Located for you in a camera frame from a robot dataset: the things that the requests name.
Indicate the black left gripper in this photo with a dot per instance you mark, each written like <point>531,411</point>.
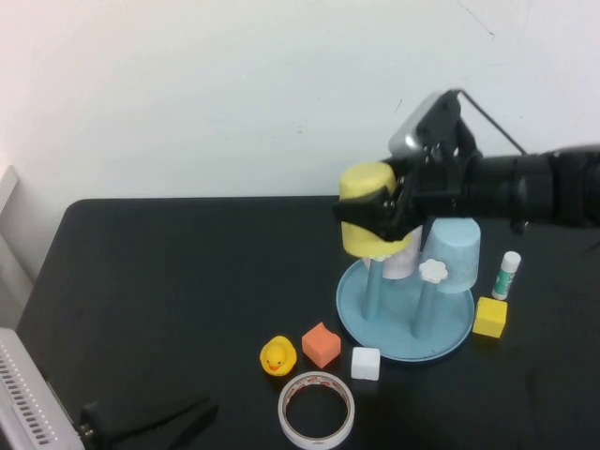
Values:
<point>96,426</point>

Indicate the blue cup stand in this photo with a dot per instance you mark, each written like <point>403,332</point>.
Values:
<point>398,328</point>

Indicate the light blue plastic cup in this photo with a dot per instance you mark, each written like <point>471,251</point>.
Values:
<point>457,248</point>

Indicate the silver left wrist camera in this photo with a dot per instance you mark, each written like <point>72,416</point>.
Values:
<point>28,398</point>

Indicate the white tape roll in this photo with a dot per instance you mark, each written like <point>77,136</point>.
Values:
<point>287,422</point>

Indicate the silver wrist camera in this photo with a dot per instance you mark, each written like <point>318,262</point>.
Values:
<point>28,398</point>
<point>412,126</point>

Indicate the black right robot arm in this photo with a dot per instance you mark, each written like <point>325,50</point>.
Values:
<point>539,187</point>

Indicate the orange foam cube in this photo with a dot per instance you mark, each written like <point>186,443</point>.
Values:
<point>321,347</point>

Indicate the white foam cube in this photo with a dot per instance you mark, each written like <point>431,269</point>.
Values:
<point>365,363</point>

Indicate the yellow rubber duck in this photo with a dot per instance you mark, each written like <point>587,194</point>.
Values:
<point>277,356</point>

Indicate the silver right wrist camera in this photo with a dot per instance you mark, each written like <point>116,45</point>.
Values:
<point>412,126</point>

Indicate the yellow plastic cup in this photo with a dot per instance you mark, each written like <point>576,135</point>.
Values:
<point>361,178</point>

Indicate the yellow foam cube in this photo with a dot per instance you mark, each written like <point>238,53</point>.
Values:
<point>488,319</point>

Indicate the green white glue stick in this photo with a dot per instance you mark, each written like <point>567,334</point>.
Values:
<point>504,281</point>

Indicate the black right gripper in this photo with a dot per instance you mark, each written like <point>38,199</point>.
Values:
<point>436,192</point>

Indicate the pale pink plastic cup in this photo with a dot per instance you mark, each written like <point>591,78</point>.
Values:
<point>403,262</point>

